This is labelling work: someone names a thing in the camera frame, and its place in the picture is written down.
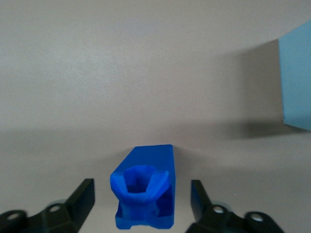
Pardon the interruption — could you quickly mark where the blue plastic part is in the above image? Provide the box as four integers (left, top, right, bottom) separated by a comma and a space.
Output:
109, 144, 176, 230

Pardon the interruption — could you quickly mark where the brown table cover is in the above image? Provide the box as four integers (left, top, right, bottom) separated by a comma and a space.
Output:
0, 0, 311, 233

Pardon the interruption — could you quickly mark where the gray cube base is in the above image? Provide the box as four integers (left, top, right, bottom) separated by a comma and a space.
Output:
277, 19, 311, 132

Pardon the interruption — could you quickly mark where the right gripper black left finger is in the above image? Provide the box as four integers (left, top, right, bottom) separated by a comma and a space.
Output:
0, 178, 96, 233

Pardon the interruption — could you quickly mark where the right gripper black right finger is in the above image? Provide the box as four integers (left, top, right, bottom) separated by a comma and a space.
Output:
185, 179, 286, 233

